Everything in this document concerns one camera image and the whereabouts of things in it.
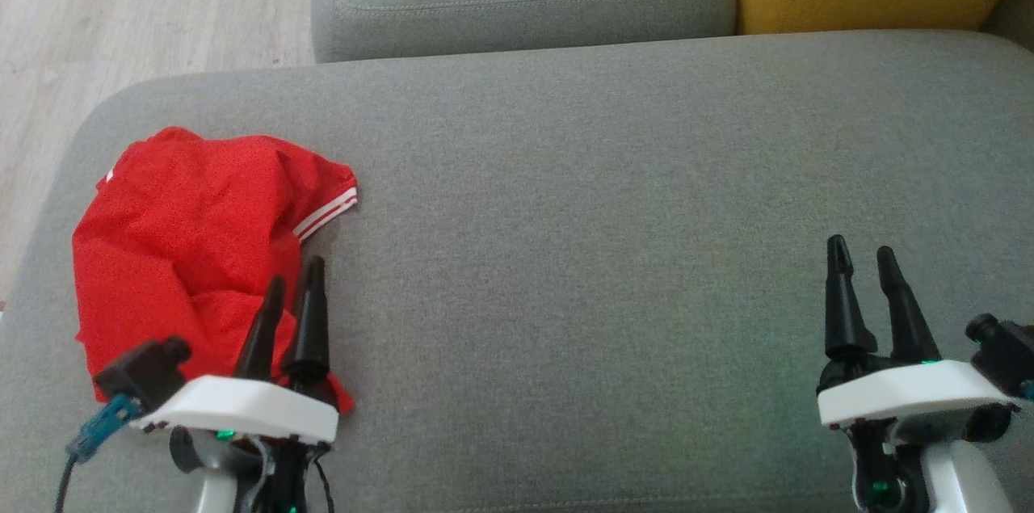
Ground left black cable blue plug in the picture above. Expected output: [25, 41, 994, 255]
[53, 393, 142, 513]

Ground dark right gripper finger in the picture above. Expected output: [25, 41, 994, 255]
[876, 246, 942, 364]
[824, 235, 878, 362]

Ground red shorts with white trim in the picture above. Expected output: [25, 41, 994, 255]
[77, 287, 356, 415]

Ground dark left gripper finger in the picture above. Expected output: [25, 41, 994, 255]
[281, 256, 337, 406]
[234, 276, 286, 381]

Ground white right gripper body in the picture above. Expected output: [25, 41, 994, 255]
[816, 351, 1020, 427]

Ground large grey sofa seat cushion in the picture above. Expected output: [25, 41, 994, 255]
[0, 30, 1034, 513]

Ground red basketball jersey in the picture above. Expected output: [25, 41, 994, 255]
[71, 125, 359, 352]

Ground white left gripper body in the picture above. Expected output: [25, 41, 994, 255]
[129, 376, 338, 449]

